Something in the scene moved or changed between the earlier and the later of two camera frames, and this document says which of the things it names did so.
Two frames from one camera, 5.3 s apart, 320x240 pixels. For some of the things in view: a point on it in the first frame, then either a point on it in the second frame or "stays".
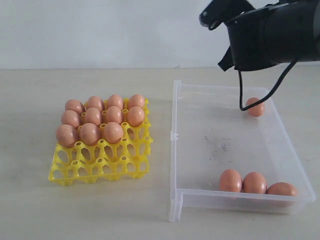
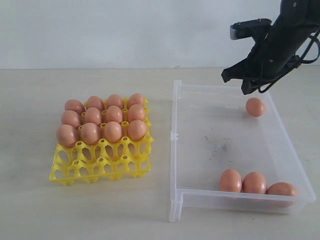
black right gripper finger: [227, 61] → [250, 70]
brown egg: [114, 114] stays
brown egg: [93, 115] stays
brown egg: [66, 135] stays
